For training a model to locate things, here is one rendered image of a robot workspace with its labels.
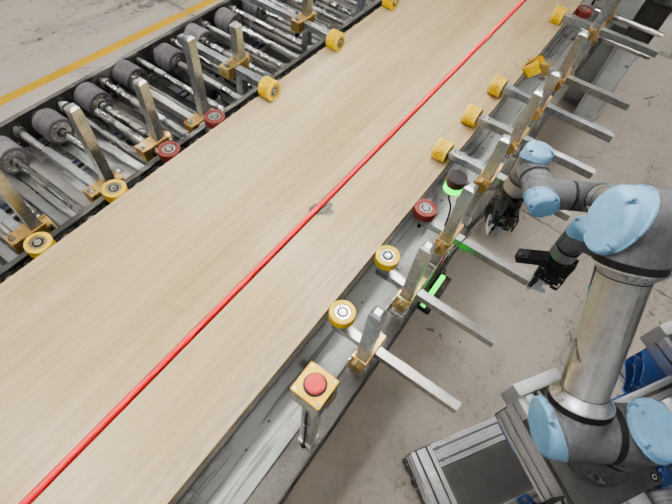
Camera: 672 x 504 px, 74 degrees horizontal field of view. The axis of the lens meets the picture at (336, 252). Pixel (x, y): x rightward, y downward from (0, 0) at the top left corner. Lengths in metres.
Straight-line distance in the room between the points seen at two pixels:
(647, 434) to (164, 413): 1.04
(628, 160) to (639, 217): 2.96
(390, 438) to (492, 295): 0.96
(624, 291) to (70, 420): 1.23
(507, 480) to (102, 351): 1.53
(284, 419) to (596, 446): 0.88
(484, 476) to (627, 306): 1.27
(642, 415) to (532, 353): 1.50
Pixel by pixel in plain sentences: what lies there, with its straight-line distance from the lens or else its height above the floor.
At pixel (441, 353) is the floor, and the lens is 2.34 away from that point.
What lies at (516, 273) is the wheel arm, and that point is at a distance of 1.60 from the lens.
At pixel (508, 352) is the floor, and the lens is 2.47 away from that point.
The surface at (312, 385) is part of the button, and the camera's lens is 0.89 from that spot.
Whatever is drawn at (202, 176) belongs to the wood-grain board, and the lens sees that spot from 1.64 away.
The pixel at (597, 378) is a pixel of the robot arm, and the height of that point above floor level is 1.34.
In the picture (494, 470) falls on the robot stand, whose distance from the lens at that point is 2.04.
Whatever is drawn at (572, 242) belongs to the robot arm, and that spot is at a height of 1.12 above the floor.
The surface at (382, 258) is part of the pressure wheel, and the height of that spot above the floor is 0.90.
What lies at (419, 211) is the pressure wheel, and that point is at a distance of 1.57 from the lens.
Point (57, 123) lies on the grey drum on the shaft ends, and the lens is 2.09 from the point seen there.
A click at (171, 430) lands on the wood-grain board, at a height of 0.90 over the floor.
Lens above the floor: 2.09
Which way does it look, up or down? 57 degrees down
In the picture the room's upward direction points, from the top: 8 degrees clockwise
